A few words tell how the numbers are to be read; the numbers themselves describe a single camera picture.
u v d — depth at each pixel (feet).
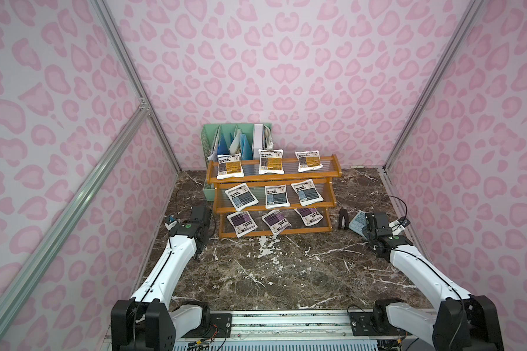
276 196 2.90
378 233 2.17
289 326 2.46
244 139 3.18
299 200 2.83
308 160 2.63
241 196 2.91
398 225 2.36
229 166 2.62
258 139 3.15
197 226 1.88
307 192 2.92
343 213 3.34
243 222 3.13
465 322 1.26
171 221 2.32
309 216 3.21
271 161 2.63
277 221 3.13
